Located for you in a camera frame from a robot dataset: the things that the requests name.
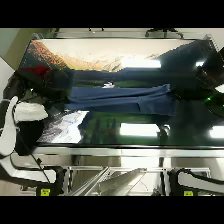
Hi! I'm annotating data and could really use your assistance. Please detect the black cable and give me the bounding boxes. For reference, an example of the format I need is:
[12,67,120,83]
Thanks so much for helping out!
[11,108,53,185]

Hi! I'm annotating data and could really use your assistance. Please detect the black garment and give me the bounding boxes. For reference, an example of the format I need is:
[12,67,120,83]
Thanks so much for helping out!
[14,119,45,157]

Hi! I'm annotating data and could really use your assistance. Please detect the red garment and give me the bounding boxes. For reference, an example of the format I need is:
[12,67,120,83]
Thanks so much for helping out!
[19,64,53,78]

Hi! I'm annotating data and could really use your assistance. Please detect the white garment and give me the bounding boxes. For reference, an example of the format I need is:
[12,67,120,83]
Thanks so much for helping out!
[14,100,50,123]

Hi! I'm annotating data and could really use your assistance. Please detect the silver frame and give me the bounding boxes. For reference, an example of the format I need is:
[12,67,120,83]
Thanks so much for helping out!
[19,145,224,197]

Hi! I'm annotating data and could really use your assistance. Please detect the blue T-shirt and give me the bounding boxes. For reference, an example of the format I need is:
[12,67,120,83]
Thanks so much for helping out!
[64,83,178,118]

